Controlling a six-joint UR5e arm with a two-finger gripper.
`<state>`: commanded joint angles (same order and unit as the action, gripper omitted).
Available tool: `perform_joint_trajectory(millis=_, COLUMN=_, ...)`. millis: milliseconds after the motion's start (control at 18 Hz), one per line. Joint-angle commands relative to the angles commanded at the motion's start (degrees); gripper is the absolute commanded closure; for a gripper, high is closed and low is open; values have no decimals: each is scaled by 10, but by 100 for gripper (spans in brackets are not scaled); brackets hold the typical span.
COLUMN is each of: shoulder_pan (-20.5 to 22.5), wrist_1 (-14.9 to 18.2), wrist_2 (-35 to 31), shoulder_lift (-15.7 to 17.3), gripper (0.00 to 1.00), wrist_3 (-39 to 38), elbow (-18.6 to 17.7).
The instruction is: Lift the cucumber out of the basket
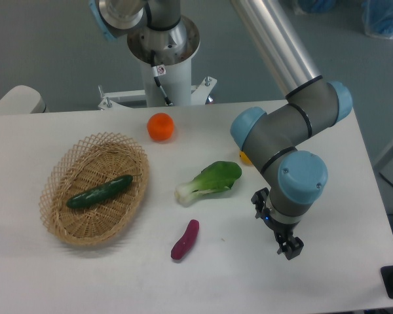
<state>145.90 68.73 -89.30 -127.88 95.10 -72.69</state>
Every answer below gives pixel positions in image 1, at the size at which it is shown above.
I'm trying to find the blue plastic bag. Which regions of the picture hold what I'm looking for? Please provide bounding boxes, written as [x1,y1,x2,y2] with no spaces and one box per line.
[295,0,337,14]
[362,0,393,40]

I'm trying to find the green bok choy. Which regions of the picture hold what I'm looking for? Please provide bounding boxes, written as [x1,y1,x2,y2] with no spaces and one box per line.
[174,161,242,205]

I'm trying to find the blue plastic bag middle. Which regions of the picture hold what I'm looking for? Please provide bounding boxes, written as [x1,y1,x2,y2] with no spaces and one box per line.
[295,0,337,14]

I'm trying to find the purple sweet potato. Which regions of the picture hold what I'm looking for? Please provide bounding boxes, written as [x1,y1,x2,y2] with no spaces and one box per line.
[170,219,200,261]

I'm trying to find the yellow mango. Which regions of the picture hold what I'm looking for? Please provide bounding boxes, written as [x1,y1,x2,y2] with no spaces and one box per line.
[239,151,252,166]

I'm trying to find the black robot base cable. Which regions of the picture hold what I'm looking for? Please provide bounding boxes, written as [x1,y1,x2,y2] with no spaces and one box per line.
[149,48,174,107]

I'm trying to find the blue plastic bag right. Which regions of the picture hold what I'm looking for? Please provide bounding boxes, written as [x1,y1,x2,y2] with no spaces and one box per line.
[362,0,393,40]

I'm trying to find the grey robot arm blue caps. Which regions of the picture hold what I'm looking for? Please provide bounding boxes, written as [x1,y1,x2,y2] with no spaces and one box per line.
[88,1,352,259]

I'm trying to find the green cucumber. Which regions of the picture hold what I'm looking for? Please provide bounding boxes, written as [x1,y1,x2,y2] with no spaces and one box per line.
[65,175,134,209]

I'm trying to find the orange tangerine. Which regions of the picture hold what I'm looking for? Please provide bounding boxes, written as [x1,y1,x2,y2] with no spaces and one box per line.
[147,113,174,141]

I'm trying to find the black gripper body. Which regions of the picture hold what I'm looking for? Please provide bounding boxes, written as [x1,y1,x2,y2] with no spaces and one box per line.
[251,188,298,243]

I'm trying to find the woven wicker basket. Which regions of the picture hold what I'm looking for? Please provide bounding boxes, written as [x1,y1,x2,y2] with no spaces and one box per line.
[39,132,149,246]

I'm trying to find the white chair armrest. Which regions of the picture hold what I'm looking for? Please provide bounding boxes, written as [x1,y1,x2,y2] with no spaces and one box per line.
[0,85,49,116]

